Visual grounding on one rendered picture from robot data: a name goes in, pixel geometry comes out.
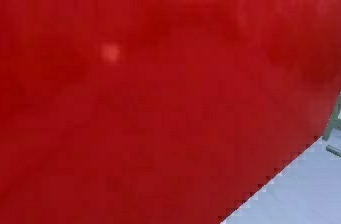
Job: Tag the red apple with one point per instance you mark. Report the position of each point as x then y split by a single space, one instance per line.
144 110

